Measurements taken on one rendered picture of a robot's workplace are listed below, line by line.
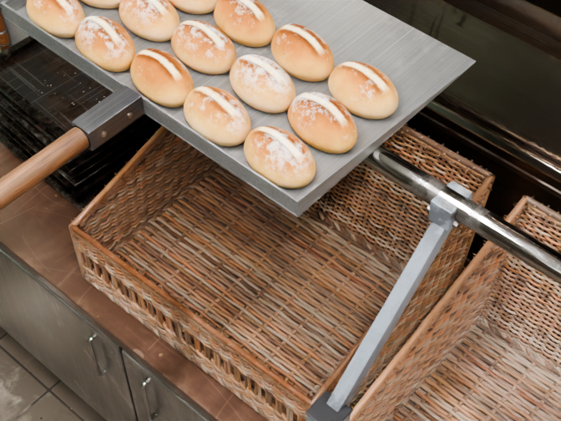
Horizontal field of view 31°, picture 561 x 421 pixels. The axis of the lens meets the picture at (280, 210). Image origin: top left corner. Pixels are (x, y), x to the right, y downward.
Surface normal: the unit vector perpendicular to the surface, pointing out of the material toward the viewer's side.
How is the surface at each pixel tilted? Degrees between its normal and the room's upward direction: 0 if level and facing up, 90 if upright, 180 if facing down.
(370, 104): 65
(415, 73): 0
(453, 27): 70
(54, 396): 0
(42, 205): 0
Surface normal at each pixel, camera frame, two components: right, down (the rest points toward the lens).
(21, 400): -0.01, -0.65
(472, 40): -0.63, 0.32
